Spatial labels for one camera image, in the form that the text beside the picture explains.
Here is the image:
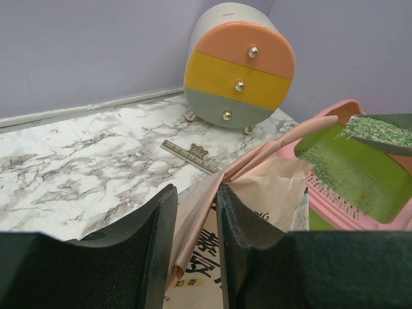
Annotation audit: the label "pink cat litter bag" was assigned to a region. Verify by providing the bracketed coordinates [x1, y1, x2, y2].
[163, 120, 320, 308]

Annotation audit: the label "green litter pellets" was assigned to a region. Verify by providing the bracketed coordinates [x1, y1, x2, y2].
[338, 117, 411, 147]

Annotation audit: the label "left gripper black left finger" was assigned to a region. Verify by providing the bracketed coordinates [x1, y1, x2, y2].
[1, 185, 178, 308]

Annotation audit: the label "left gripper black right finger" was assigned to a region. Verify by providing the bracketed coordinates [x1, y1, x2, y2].
[216, 185, 411, 308]

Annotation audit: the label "pink green litter box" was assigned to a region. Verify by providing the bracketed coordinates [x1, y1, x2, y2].
[276, 100, 411, 230]

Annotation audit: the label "metal bag sealing clip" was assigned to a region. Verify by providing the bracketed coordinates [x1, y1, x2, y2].
[161, 140, 220, 174]

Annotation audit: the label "round pastel drawer cabinet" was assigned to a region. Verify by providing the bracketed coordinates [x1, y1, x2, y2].
[183, 3, 295, 135]

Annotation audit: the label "grey metal litter scoop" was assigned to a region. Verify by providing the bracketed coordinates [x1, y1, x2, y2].
[341, 113, 411, 157]

